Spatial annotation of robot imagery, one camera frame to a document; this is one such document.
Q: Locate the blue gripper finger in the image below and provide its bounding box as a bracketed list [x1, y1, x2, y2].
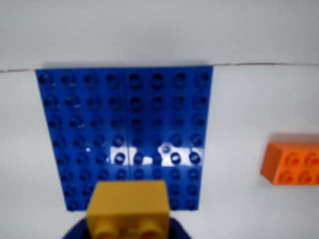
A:
[168, 216, 193, 239]
[60, 216, 92, 239]

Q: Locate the orange 2x4 block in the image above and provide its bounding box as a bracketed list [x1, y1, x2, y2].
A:
[260, 141, 319, 186]

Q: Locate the yellow 2x2 block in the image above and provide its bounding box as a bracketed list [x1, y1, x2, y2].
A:
[86, 180, 172, 239]

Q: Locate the blue 8x8 baseplate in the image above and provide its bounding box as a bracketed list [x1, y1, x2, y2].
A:
[34, 65, 214, 212]

